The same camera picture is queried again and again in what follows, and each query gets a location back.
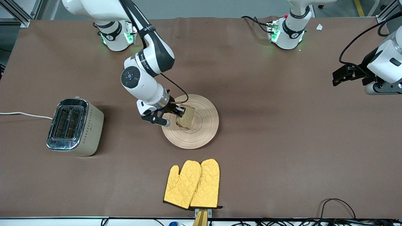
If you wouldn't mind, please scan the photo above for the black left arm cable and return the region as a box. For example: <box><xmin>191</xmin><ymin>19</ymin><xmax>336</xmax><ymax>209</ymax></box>
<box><xmin>339</xmin><ymin>14</ymin><xmax>402</xmax><ymax>65</ymax></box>

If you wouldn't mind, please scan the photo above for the chrome and cream toaster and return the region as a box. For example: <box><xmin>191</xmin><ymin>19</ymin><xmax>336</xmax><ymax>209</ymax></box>
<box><xmin>46</xmin><ymin>97</ymin><xmax>105</xmax><ymax>157</ymax></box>

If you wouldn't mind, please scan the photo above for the brown toast slice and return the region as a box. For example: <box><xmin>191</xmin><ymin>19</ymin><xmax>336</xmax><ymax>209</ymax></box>
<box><xmin>175</xmin><ymin>105</ymin><xmax>196</xmax><ymax>130</ymax></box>

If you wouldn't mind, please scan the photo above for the black left base cable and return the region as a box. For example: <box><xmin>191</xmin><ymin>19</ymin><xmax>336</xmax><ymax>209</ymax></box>
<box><xmin>241</xmin><ymin>16</ymin><xmax>272</xmax><ymax>33</ymax></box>

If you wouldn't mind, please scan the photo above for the aluminium frame profile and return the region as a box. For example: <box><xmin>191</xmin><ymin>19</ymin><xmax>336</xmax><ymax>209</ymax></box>
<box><xmin>375</xmin><ymin>0</ymin><xmax>402</xmax><ymax>24</ymax></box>
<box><xmin>0</xmin><ymin>0</ymin><xmax>43</xmax><ymax>28</ymax></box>

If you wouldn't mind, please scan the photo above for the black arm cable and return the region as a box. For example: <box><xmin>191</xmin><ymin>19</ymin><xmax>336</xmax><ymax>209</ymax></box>
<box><xmin>339</xmin><ymin>14</ymin><xmax>402</xmax><ymax>65</ymax></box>
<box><xmin>119</xmin><ymin>0</ymin><xmax>189</xmax><ymax>105</ymax></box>

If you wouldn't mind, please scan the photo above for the black looped cable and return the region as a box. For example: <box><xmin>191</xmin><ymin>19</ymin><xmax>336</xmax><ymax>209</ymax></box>
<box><xmin>319</xmin><ymin>198</ymin><xmax>357</xmax><ymax>220</ymax></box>

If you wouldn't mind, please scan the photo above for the white toaster power cord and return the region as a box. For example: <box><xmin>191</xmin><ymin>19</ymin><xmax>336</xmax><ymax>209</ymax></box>
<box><xmin>0</xmin><ymin>112</ymin><xmax>53</xmax><ymax>120</ymax></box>

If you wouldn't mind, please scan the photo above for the grey metal bracket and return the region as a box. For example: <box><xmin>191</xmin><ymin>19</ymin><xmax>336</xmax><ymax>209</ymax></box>
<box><xmin>194</xmin><ymin>208</ymin><xmax>213</xmax><ymax>218</ymax></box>

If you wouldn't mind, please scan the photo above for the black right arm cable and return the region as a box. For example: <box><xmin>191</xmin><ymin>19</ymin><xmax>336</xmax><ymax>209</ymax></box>
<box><xmin>119</xmin><ymin>0</ymin><xmax>189</xmax><ymax>105</ymax></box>

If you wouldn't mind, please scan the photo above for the yellow quilted oven mitt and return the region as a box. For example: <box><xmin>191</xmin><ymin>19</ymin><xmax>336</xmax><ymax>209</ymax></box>
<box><xmin>163</xmin><ymin>160</ymin><xmax>202</xmax><ymax>210</ymax></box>
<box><xmin>189</xmin><ymin>159</ymin><xmax>223</xmax><ymax>209</ymax></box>

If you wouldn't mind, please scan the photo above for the round wooden plate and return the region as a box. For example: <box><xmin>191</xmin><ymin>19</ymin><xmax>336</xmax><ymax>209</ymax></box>
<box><xmin>161</xmin><ymin>94</ymin><xmax>220</xmax><ymax>149</ymax></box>

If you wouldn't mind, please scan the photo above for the black cable bundle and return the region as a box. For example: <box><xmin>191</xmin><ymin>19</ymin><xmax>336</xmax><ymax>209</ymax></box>
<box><xmin>232</xmin><ymin>219</ymin><xmax>402</xmax><ymax>226</ymax></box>

